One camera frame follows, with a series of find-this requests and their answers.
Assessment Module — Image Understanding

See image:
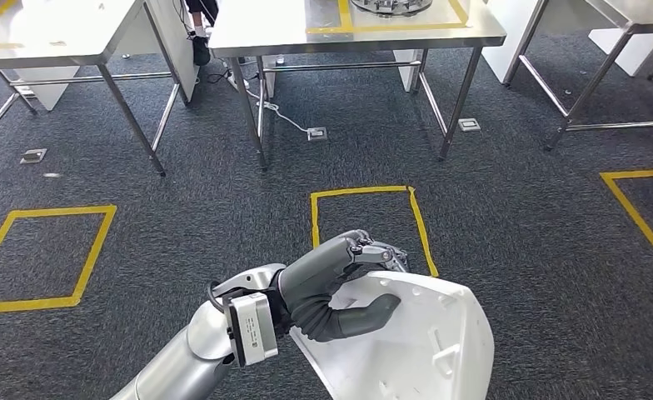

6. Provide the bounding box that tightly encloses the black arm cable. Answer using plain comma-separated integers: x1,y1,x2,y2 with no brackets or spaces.
207,278,237,317

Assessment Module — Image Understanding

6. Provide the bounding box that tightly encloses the white power cable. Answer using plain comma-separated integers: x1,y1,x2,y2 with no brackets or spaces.
226,55,312,135

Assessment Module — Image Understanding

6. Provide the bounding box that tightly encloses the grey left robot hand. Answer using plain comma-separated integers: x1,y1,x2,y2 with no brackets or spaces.
278,228,411,344

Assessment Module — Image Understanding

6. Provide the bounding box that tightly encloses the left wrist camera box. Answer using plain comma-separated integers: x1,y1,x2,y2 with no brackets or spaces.
224,291,280,369

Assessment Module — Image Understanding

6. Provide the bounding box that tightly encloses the white side panel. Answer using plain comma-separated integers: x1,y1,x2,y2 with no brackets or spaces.
14,66,82,112
481,0,554,85
142,0,201,106
588,27,653,78
392,48,430,93

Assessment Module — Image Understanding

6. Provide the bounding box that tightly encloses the yellow floor tape square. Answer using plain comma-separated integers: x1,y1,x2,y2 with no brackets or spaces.
599,167,653,278
309,184,440,279
0,204,118,315

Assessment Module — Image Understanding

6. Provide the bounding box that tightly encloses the grey wheel cover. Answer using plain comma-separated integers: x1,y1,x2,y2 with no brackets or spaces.
350,0,434,18

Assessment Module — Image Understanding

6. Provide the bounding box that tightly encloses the stainless steel table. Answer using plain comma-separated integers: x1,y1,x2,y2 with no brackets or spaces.
481,0,653,153
0,0,168,190
207,0,508,171

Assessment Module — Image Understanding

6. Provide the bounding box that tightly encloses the white plastic shell part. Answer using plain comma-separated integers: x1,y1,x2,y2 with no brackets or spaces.
289,269,496,400

